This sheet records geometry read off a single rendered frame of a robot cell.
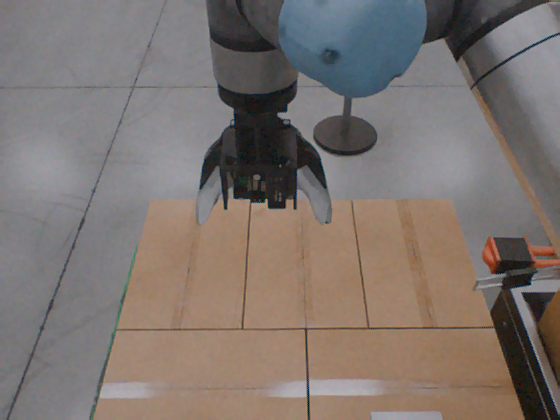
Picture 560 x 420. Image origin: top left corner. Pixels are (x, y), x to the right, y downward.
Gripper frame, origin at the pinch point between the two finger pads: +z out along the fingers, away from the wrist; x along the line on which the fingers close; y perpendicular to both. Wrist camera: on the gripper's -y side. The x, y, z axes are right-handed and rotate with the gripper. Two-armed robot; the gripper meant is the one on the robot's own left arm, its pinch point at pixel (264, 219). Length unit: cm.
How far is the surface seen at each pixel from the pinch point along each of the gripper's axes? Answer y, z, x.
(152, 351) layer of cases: -40, 98, -38
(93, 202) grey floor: -164, 152, -102
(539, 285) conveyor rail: -60, 93, 86
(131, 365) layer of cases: -35, 98, -44
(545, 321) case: -46, 92, 82
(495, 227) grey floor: -143, 152, 112
